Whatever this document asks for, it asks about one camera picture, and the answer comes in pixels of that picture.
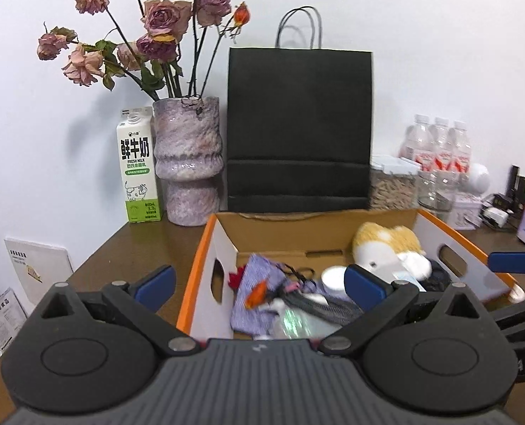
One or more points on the water bottle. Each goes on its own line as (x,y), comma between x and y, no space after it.
(461,148)
(418,145)
(443,150)

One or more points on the clear container with pellets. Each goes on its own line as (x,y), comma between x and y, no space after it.
(393,183)

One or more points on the white power adapter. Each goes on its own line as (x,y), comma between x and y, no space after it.
(495,216)

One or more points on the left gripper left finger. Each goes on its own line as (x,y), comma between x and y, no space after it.
(134,306)

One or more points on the right water bottle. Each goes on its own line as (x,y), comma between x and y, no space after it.
(461,148)

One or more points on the purple knitted pouch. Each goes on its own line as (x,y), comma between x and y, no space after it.
(280,278)

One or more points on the black paper shopping bag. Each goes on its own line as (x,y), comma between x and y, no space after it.
(299,127)

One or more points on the middle water bottle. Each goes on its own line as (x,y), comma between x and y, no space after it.
(443,150)

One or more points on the white booklet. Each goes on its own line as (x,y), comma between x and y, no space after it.
(38,267)

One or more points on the white round speaker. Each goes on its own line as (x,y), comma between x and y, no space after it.
(478,179)

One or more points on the floral tin box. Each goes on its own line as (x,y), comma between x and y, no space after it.
(465,212)

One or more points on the left water bottle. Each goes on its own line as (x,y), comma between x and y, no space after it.
(418,145)

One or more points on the green white milk carton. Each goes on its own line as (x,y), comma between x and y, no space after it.
(135,141)

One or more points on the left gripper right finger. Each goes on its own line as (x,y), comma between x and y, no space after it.
(384,305)

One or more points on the yellow white plush toy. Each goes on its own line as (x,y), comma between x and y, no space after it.
(390,253)

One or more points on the red pumpkin cardboard box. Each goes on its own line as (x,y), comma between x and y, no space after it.
(316,241)

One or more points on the white plastic lid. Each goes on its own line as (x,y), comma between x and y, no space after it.
(332,281)

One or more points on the clear glass cup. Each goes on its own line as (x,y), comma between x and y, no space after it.
(437,192)

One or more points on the dark navy pouch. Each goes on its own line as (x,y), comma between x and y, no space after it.
(327,307)

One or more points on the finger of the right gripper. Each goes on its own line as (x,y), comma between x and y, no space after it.
(509,262)

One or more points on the dried rose bouquet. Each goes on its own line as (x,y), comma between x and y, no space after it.
(166,56)

